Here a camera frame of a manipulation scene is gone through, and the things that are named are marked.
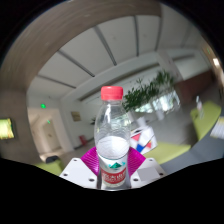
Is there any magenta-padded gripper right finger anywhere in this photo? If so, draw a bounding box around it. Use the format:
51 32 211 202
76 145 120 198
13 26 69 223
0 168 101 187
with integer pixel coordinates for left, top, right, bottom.
125 146 167 188

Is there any red-capped clear water bottle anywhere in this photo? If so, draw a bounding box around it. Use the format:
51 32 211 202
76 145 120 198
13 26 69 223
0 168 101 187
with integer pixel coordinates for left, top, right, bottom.
93 85 132 191

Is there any wall-mounted display screen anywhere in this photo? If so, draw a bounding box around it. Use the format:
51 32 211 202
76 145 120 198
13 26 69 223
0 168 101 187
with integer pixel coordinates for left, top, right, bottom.
0 117 16 140

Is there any small green seat block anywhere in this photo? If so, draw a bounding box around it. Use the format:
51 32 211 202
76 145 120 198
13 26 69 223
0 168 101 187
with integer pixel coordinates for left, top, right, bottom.
190 101 223 141

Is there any white red blue patterned box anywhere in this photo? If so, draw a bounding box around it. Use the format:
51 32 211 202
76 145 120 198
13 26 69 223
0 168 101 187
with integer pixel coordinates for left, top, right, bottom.
129 125 157 154

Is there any small clear water bottle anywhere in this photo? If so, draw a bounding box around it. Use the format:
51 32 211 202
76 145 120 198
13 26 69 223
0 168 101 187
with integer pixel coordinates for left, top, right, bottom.
195 95 204 114

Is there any large green seat block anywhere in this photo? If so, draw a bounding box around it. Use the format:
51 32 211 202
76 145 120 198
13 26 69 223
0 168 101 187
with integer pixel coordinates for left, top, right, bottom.
141 141 193 165

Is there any golden wall plaque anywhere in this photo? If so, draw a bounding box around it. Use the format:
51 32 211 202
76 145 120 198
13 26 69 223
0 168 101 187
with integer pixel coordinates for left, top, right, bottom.
70 111 82 122

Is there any group of potted green plants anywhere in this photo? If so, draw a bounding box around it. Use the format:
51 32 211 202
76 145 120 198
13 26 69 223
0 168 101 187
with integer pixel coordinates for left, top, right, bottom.
90 69 181 126

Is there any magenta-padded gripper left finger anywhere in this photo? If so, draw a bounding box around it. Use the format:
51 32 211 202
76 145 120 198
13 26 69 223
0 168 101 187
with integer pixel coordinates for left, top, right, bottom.
59 146 101 190

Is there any black bag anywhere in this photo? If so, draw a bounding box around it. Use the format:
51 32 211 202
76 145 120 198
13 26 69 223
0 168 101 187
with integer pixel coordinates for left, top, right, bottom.
44 154 61 164

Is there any red fire cabinet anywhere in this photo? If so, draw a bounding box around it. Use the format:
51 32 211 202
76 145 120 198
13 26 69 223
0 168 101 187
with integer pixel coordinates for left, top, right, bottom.
78 134 88 146

